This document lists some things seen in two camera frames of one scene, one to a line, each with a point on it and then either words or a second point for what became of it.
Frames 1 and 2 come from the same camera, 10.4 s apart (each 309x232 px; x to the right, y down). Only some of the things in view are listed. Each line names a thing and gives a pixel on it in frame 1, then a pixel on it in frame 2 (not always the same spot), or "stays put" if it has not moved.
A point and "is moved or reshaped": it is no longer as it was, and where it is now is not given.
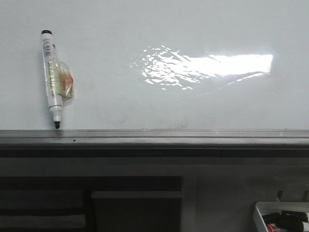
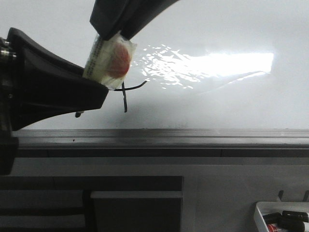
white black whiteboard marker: [60, 80] is moved or reshaped
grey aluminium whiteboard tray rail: [154, 143] stays put
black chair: [91, 204] stays put
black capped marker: [292, 221] stays put
